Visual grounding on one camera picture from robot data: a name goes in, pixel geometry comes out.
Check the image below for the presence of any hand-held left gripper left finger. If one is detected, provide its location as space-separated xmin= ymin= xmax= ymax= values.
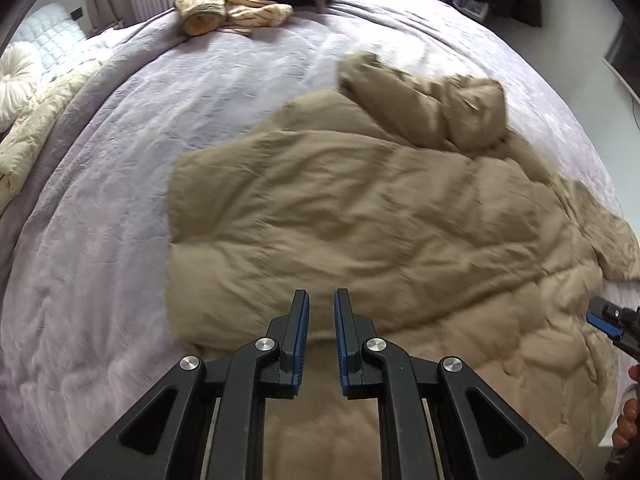
xmin=62 ymin=289 xmax=311 ymax=480

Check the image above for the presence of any tan puffer jacket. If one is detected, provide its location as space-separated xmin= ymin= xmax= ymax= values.
xmin=165 ymin=51 xmax=640 ymax=480

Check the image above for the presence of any cream striped knit sweater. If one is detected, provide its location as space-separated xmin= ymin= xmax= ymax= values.
xmin=174 ymin=0 xmax=294 ymax=37

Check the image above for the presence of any person's right hand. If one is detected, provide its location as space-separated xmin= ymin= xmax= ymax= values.
xmin=613 ymin=364 xmax=640 ymax=450

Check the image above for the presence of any lavender quilted bedspread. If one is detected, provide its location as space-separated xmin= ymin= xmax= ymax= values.
xmin=0 ymin=0 xmax=640 ymax=480

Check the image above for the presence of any blue and white box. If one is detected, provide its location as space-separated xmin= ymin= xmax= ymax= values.
xmin=451 ymin=0 xmax=492 ymax=22

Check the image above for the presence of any white round pillow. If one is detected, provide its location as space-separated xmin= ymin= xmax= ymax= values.
xmin=0 ymin=42 xmax=44 ymax=133

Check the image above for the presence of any white tufted headboard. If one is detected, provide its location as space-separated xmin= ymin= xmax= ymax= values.
xmin=10 ymin=2 xmax=89 ymax=83

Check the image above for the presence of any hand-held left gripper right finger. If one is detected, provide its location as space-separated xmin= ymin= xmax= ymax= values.
xmin=333 ymin=288 xmax=583 ymax=480

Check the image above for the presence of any cream quilted blanket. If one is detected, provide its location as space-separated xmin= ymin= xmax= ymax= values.
xmin=0 ymin=57 xmax=104 ymax=211

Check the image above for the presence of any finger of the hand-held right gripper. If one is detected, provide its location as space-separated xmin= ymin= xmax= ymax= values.
xmin=587 ymin=297 xmax=640 ymax=362

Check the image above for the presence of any black flat screen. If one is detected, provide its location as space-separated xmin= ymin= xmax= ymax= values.
xmin=602 ymin=16 xmax=640 ymax=92

